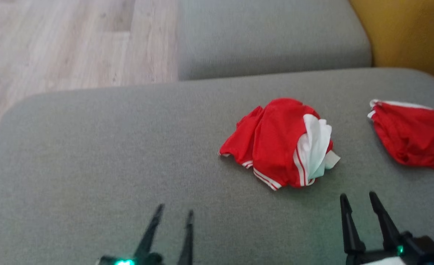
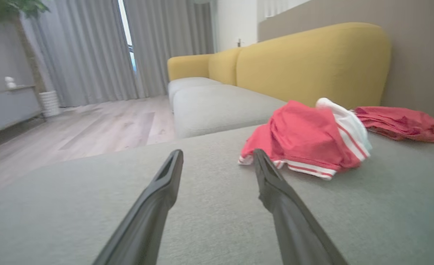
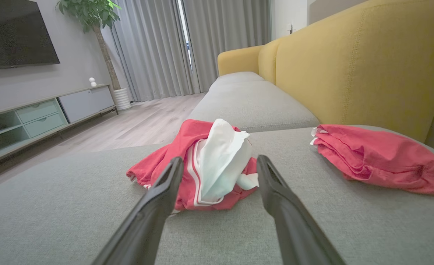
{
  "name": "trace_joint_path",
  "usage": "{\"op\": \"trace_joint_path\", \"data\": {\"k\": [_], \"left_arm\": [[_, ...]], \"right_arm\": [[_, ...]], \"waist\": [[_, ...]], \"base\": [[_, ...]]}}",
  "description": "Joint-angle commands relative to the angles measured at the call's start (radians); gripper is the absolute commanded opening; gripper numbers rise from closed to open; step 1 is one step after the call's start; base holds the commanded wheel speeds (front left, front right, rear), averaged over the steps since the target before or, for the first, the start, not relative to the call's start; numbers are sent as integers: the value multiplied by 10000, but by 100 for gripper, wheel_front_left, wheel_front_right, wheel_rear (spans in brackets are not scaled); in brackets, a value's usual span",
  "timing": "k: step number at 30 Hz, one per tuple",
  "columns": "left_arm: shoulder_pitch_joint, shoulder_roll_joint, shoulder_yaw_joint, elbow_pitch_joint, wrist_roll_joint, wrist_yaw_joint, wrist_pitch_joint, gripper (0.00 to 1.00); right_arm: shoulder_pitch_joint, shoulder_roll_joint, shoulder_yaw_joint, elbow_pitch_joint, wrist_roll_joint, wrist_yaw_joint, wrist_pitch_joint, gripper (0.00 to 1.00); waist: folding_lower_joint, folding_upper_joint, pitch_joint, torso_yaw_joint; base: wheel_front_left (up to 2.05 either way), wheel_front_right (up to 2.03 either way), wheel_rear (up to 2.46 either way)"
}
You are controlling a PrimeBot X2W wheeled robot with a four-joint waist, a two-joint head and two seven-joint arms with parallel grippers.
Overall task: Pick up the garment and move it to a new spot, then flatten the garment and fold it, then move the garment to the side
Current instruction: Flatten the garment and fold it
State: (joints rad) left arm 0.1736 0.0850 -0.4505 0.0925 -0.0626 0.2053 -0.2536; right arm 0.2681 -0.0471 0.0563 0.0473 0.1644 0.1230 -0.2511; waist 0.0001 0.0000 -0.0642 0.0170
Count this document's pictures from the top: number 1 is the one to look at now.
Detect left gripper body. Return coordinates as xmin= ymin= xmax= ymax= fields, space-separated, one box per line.
xmin=95 ymin=253 xmax=165 ymax=265

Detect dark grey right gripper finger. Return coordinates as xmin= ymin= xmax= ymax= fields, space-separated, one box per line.
xmin=369 ymin=191 xmax=402 ymax=251
xmin=340 ymin=194 xmax=366 ymax=254

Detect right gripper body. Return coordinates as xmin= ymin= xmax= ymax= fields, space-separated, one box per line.
xmin=344 ymin=232 xmax=434 ymax=265

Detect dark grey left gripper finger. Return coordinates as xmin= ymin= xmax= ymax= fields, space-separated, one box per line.
xmin=177 ymin=210 xmax=194 ymax=265
xmin=134 ymin=204 xmax=165 ymax=258

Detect red and white shorts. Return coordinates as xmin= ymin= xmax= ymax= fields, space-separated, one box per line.
xmin=218 ymin=98 xmax=341 ymax=191

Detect large grey sofa seat cushion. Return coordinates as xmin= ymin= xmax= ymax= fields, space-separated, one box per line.
xmin=0 ymin=67 xmax=434 ymax=265

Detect red shorts with white stripe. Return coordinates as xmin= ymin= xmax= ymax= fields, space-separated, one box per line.
xmin=367 ymin=99 xmax=434 ymax=172

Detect wide yellow sofa backrest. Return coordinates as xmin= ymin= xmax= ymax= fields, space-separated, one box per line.
xmin=349 ymin=0 xmax=434 ymax=92

